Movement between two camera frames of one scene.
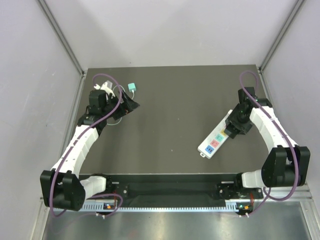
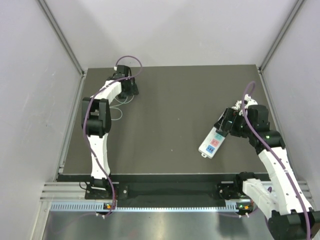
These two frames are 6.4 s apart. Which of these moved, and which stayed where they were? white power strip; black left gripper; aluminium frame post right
Moved: black left gripper
Stayed: white power strip; aluminium frame post right
